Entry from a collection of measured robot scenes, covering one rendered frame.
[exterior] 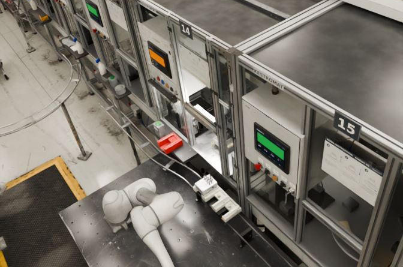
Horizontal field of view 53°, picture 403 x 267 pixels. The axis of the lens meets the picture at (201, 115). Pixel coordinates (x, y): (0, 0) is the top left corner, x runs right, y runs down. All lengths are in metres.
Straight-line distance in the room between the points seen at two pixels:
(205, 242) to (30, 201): 2.18
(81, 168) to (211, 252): 2.18
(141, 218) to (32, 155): 2.80
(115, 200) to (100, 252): 0.38
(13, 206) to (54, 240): 0.68
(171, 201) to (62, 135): 2.88
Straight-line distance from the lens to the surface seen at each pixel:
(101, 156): 4.61
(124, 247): 2.99
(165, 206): 2.38
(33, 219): 4.33
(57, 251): 4.01
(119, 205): 2.91
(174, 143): 3.11
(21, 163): 4.97
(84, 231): 3.16
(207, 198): 2.85
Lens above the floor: 3.13
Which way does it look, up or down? 41 degrees down
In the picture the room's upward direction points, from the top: 8 degrees counter-clockwise
